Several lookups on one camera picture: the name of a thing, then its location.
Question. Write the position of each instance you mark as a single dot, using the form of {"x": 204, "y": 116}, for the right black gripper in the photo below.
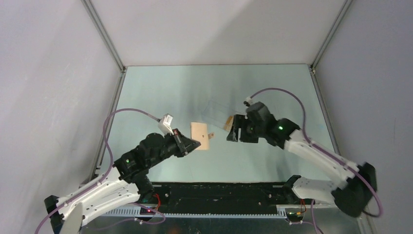
{"x": 237, "y": 123}

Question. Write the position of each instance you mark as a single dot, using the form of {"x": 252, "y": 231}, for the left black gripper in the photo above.
{"x": 188, "y": 144}

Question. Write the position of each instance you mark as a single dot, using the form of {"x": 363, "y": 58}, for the tan leather card holder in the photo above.
{"x": 199, "y": 132}

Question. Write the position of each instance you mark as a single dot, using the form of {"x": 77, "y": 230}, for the clear plastic card box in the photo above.
{"x": 216, "y": 114}

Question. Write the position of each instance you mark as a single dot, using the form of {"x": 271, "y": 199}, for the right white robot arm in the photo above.
{"x": 349, "y": 186}

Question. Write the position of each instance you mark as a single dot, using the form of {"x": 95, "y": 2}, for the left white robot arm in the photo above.
{"x": 126, "y": 182}

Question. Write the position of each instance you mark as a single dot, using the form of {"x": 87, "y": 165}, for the gold credit card in box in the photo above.
{"x": 228, "y": 123}

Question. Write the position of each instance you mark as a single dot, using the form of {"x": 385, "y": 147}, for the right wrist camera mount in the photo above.
{"x": 248, "y": 102}

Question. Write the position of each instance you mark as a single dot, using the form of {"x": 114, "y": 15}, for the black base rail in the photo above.
{"x": 213, "y": 198}

